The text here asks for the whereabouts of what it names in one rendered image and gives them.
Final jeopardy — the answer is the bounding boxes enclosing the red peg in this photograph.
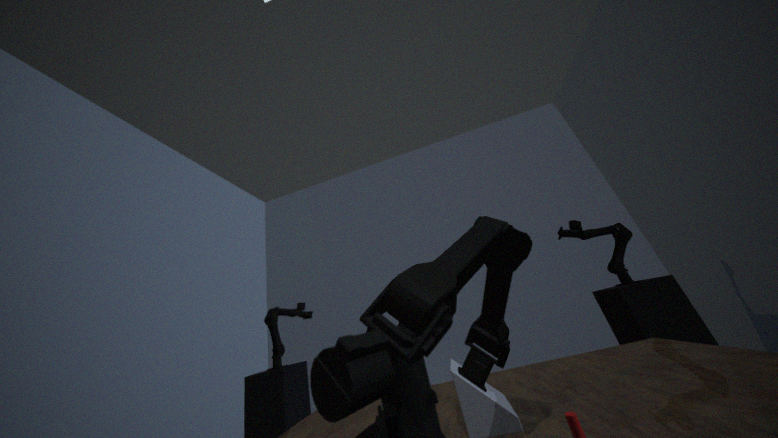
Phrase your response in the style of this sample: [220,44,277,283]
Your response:
[565,412,586,438]

